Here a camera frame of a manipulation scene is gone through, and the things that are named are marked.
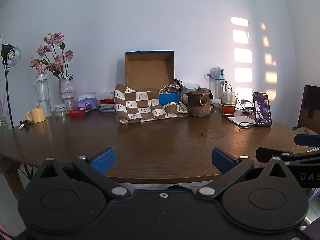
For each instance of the mottled ceramic vase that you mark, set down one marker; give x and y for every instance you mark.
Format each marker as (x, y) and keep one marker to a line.
(67, 92)

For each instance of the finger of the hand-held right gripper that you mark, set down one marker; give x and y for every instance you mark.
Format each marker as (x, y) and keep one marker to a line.
(308, 140)
(267, 153)

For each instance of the clear bottle with blue lid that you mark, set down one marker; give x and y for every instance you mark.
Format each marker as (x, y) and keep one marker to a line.
(217, 80)

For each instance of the white and red box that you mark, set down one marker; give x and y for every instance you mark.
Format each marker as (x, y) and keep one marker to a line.
(105, 99)

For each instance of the studio light on stand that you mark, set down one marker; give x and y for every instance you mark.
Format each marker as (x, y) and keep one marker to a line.
(11, 53)

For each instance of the brown clay teapot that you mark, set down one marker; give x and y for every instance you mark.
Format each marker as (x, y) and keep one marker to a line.
(197, 105)

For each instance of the brown wooden chair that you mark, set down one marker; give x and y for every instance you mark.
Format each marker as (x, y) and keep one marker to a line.
(310, 110)

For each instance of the white paper napkin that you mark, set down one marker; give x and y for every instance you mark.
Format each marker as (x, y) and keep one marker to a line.
(241, 120)

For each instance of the bunch of keys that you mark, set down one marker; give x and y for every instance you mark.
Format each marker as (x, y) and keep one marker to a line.
(24, 123)

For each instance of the blue cardboard box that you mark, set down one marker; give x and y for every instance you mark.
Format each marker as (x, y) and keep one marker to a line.
(147, 70)

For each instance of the black phone stand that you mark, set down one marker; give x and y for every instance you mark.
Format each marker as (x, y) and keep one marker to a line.
(249, 109)

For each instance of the purple tissue pack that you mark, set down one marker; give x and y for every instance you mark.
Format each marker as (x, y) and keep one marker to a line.
(87, 102)

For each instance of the brown white checkered shopping bag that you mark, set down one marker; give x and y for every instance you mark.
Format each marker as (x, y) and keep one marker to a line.
(140, 107)

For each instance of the yellow mug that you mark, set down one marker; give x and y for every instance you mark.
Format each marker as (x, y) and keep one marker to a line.
(37, 115)

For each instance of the dried pink roses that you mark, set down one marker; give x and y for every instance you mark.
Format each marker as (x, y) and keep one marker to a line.
(58, 38)

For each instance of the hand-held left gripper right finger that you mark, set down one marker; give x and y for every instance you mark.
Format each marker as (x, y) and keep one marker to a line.
(220, 157)

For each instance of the small round jar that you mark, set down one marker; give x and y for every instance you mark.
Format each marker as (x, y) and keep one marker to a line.
(60, 110)

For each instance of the clear plastic water bottle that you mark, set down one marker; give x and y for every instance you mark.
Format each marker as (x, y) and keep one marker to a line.
(42, 95)

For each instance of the blue face mask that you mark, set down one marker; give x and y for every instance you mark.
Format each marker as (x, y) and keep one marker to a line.
(106, 109)

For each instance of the black smartphone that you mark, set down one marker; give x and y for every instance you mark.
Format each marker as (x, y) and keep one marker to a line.
(262, 110)

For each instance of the crumpled clear plastic bag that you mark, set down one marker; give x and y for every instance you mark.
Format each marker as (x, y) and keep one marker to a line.
(184, 106)

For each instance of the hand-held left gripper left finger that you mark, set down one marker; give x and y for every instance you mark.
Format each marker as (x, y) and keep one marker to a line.
(105, 158)

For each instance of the glass of tea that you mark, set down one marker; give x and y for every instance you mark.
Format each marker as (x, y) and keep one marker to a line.
(228, 106)

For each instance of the small red box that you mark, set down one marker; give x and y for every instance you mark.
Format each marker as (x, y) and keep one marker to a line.
(79, 111)

